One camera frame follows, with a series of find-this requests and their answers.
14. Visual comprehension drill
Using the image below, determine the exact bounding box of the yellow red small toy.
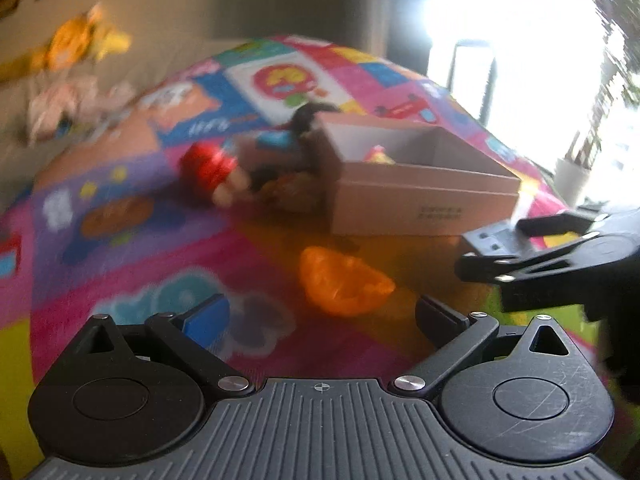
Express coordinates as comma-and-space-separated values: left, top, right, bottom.
364, 144, 398, 166

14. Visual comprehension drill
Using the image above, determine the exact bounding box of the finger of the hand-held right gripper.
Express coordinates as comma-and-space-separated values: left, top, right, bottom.
462, 211, 608, 256
456, 232, 603, 286

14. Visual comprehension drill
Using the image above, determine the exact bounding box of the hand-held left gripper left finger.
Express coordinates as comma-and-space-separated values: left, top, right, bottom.
75, 294, 253, 395

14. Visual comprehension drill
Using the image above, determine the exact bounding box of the colourful printed mat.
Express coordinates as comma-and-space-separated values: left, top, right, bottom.
0, 35, 631, 480

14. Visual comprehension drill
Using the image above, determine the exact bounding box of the orange plastic toy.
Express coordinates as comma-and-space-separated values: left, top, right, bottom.
299, 246, 396, 317

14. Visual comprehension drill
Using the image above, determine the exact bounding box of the pink white plush toy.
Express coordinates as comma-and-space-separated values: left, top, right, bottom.
26, 74, 137, 142

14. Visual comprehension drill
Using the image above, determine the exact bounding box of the potted plant white pot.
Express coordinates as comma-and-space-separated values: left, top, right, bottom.
554, 0, 640, 207

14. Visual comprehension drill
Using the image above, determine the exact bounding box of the yellow plush toy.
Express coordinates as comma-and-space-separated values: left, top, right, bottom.
32, 4, 132, 72

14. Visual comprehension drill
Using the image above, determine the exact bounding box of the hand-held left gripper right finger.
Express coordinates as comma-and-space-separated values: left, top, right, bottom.
392, 296, 576, 397

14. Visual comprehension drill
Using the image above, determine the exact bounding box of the cardboard box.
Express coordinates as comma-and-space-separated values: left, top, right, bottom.
314, 111, 522, 237

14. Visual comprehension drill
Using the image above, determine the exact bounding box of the red toy figure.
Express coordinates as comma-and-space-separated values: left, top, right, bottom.
179, 141, 249, 208

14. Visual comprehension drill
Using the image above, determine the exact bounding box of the blue toy piece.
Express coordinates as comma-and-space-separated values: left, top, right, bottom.
252, 130, 301, 153

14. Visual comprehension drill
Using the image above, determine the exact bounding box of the brown toy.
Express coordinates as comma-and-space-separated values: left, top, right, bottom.
260, 167, 328, 213

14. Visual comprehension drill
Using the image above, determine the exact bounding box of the dark curtain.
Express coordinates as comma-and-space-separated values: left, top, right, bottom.
350, 0, 432, 83

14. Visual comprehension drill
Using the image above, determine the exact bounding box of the black toy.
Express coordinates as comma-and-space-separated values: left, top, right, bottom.
289, 102, 342, 135

